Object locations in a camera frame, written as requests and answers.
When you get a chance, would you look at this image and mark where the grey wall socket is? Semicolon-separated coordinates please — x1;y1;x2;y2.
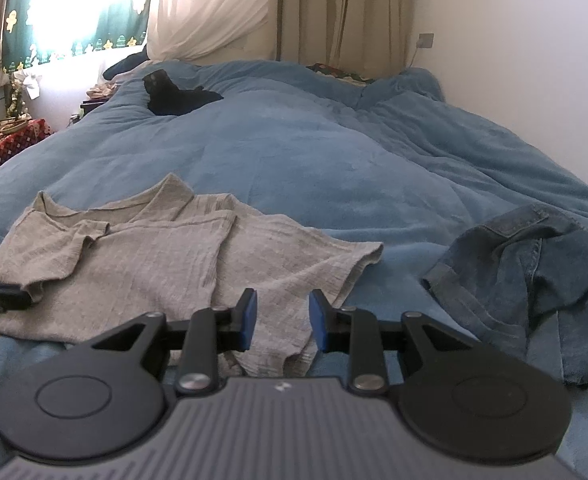
416;32;435;49

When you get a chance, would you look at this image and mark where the black cat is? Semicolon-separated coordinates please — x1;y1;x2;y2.
143;70;223;116

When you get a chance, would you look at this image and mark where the grey knit polo shirt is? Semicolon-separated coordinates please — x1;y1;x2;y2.
0;176;383;376

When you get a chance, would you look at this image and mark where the red patterned tablecloth table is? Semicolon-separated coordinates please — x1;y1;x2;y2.
0;119;54;167

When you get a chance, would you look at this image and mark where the beige drape curtain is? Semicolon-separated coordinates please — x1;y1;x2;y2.
272;0;414;78

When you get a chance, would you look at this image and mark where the blue plush duvet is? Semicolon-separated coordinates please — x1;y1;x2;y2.
0;62;588;479

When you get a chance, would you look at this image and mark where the green window curtain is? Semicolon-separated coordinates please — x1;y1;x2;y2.
2;0;149;73

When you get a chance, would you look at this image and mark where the blue denim garment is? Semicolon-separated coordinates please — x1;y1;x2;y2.
422;204;588;386

